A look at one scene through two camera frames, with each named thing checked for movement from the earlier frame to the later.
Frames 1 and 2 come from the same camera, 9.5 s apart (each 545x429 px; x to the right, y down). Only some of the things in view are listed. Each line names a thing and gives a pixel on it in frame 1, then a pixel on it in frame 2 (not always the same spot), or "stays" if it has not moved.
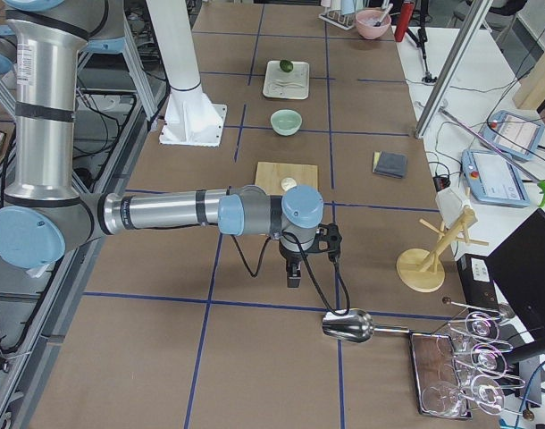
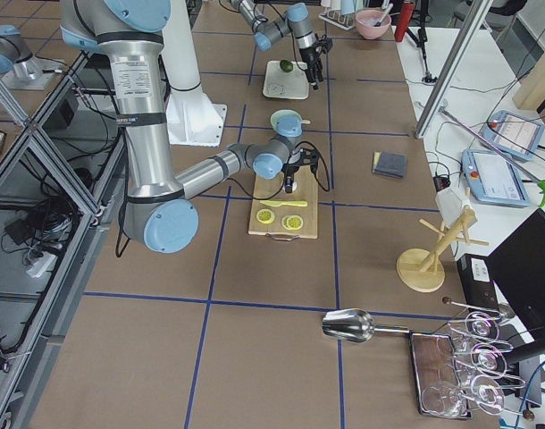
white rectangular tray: [290, 85] stays
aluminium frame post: [464, 45] stays
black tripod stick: [421, 41] stays
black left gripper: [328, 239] → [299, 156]
